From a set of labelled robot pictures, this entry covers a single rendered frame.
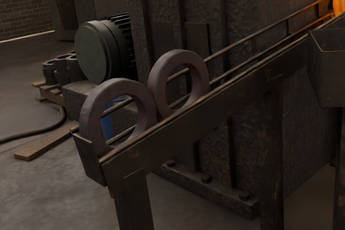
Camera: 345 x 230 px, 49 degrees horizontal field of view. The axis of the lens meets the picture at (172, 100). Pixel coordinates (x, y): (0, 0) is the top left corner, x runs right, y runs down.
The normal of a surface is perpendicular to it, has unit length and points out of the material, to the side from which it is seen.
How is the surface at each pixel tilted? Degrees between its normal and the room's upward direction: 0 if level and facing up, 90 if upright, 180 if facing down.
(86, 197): 0
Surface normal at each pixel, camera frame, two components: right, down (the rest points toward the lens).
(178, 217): -0.11, -0.93
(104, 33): 0.40, -0.53
